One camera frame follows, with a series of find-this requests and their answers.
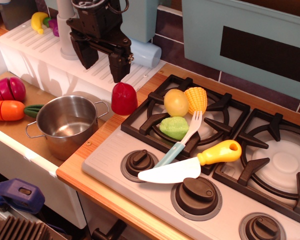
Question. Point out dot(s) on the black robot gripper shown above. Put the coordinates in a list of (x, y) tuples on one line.
[(98, 27)]

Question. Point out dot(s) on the red toy sweet potato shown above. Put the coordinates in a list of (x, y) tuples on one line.
[(123, 99)]

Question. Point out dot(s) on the stainless steel pot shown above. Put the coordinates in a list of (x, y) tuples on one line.
[(66, 123)]

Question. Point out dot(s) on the yellow toy potato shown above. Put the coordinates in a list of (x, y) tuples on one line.
[(176, 103)]

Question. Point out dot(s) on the light blue plastic cup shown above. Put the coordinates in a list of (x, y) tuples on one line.
[(145, 53)]

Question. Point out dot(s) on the teal cabinet above faucet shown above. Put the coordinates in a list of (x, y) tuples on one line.
[(139, 20)]

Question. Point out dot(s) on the grey toy faucet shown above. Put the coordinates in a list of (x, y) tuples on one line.
[(65, 12)]

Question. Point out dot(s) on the purple toy eggplant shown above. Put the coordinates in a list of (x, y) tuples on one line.
[(52, 23)]

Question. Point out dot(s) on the yellow toy banana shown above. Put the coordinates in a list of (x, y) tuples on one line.
[(37, 20)]

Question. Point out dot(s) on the purple wooden toy onion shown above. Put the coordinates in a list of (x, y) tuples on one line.
[(12, 88)]

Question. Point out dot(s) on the green toy vegetable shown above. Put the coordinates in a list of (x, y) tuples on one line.
[(174, 127)]

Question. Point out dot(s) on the yellow toy corn piece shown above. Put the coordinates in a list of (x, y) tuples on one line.
[(197, 99)]

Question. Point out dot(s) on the left brown stove knob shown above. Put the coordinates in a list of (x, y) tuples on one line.
[(135, 162)]

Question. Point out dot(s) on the brown stove knob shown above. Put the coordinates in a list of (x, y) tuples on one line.
[(196, 199), (261, 226), (135, 162)]

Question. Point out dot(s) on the white and blue toy fork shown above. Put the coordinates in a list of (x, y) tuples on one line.
[(177, 148)]

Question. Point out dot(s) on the orange wooden toy carrot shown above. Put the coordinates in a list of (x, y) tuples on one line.
[(12, 110)]

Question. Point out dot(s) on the blue clamp tool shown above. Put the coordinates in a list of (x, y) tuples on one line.
[(21, 195)]

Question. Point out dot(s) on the teal toy oven cabinet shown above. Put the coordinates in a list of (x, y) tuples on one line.
[(256, 40)]

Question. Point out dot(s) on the middle brown stove knob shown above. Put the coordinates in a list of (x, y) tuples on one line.
[(196, 199)]

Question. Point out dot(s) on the right black burner grate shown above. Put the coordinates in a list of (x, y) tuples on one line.
[(268, 170)]

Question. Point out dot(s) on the black ribbed heat sink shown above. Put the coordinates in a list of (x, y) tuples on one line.
[(13, 228)]

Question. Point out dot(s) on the right brown stove knob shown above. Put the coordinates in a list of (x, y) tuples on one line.
[(261, 226)]

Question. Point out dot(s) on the white toy knife yellow handle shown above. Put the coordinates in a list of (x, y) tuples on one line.
[(225, 151)]

